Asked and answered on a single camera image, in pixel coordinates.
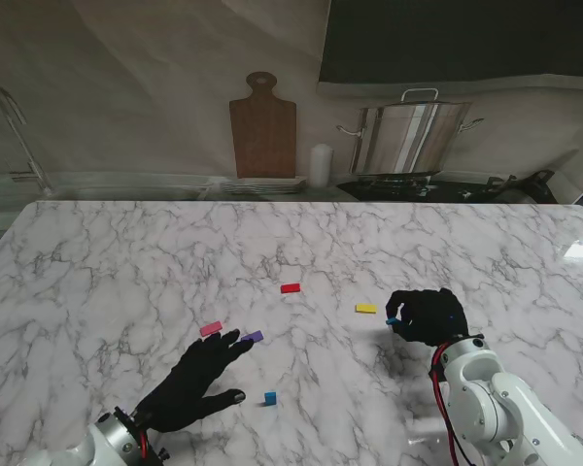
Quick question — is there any white candle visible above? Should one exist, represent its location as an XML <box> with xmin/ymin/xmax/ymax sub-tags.
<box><xmin>308</xmin><ymin>142</ymin><xmax>334</xmax><ymax>188</ymax></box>

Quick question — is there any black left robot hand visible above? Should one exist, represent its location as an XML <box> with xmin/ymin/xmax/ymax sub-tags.
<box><xmin>133</xmin><ymin>328</ymin><xmax>254</xmax><ymax>433</ymax></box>

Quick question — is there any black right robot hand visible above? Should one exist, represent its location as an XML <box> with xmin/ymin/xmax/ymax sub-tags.
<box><xmin>385</xmin><ymin>287</ymin><xmax>470</xmax><ymax>349</ymax></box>

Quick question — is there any brown wooden cutting board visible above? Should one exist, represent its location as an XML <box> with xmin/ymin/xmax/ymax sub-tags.
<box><xmin>228</xmin><ymin>71</ymin><xmax>298</xmax><ymax>180</ymax></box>

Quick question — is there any black gas stove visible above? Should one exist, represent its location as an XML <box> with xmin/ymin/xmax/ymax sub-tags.
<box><xmin>337</xmin><ymin>170</ymin><xmax>492</xmax><ymax>204</ymax></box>

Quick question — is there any steel sink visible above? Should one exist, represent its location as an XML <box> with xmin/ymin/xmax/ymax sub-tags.
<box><xmin>0</xmin><ymin>172</ymin><xmax>210</xmax><ymax>201</ymax></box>

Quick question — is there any steel stockpot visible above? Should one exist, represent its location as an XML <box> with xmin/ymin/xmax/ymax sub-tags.
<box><xmin>338</xmin><ymin>86</ymin><xmax>485</xmax><ymax>176</ymax></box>

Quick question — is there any dark range hood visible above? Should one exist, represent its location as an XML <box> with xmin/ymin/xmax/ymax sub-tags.
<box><xmin>318</xmin><ymin>0</ymin><xmax>583</xmax><ymax>84</ymax></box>

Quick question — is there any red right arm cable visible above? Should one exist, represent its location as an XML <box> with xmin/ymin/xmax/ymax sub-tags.
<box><xmin>428</xmin><ymin>343</ymin><xmax>472</xmax><ymax>466</ymax></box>

